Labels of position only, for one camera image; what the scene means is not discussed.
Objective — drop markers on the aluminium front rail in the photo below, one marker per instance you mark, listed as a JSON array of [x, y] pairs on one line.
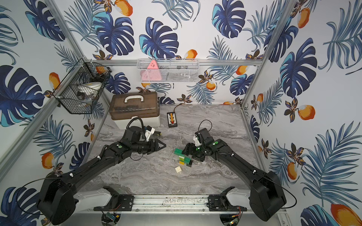
[[183, 204]]

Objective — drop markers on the brown lidded storage box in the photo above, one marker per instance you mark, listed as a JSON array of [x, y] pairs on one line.
[[125, 107]]

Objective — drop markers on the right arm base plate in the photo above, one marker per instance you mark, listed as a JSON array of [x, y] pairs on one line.
[[220, 203]]

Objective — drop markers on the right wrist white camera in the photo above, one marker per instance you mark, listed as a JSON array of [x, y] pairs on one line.
[[196, 141]]

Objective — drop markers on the wrist white camera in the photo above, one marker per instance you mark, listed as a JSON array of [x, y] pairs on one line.
[[148, 132], [196, 141]]

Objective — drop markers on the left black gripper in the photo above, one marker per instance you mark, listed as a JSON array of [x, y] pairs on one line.
[[154, 145]]

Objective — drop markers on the clear wall shelf tray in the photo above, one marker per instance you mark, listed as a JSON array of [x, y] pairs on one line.
[[173, 70]]

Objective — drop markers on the white object in basket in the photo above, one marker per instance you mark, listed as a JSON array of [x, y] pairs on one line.
[[91, 88]]

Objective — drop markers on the black wire basket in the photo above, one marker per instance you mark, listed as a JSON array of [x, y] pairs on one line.
[[82, 72]]

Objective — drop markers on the cream lego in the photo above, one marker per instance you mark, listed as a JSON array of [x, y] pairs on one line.
[[178, 169]]

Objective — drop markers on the black remote control box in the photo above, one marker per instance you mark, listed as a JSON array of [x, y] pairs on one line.
[[172, 120]]

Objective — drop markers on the dark green long lego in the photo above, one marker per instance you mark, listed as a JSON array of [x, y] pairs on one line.
[[179, 153]]

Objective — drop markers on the pink triangle object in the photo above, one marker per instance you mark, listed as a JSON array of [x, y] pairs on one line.
[[152, 73]]

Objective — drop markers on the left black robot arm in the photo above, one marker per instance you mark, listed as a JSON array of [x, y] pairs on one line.
[[56, 199]]

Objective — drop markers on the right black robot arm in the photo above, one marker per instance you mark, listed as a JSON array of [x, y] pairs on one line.
[[266, 195]]

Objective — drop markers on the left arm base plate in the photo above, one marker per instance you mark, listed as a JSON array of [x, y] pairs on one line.
[[117, 203]]

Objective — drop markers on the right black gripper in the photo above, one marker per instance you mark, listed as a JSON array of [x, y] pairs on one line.
[[189, 150]]

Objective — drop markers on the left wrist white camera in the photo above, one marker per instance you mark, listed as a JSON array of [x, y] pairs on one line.
[[148, 132]]

